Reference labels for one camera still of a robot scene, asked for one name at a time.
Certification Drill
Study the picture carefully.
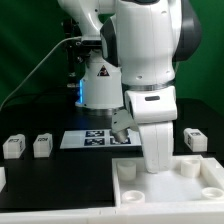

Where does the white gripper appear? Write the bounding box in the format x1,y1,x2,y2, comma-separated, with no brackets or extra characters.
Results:
111,109,174,173

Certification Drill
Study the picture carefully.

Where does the white square table top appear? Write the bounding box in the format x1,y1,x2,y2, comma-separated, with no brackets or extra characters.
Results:
112,155,224,207

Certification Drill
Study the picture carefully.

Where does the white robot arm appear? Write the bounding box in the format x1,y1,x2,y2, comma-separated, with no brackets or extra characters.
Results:
58,0,201,173

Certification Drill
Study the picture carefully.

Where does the white marker sheet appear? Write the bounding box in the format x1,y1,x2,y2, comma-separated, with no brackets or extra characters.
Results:
60,129,141,149

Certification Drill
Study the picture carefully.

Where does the white obstacle block left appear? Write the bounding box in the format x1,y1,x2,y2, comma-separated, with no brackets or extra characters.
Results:
0,167,6,193

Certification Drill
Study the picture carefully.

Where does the white front wall strip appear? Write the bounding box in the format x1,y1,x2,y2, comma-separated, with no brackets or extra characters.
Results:
0,201,224,224

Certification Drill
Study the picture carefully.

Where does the white obstacle wall right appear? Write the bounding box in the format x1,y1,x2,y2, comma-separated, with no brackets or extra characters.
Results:
201,158,224,190

